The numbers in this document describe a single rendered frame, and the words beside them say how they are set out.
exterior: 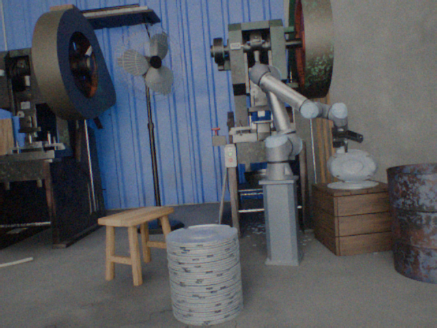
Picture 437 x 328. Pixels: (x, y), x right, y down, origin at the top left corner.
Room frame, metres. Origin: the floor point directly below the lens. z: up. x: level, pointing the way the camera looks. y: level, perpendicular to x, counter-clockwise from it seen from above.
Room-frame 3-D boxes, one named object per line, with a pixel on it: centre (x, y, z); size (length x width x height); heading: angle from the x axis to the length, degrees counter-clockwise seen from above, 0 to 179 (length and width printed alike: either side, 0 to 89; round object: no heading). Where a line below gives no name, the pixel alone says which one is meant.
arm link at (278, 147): (2.07, -0.33, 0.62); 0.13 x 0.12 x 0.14; 141
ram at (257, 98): (2.83, -0.35, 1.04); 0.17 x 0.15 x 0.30; 176
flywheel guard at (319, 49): (2.95, -0.70, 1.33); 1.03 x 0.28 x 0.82; 176
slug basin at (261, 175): (2.87, -0.35, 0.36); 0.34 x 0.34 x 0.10
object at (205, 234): (1.53, 0.09, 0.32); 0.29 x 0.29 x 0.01
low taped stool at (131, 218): (2.05, 0.46, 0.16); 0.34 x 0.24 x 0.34; 148
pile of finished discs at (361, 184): (2.23, -0.78, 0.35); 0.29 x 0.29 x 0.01
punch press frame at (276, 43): (3.02, -0.36, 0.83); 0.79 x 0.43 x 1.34; 176
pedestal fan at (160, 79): (3.42, 0.51, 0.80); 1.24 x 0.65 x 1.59; 176
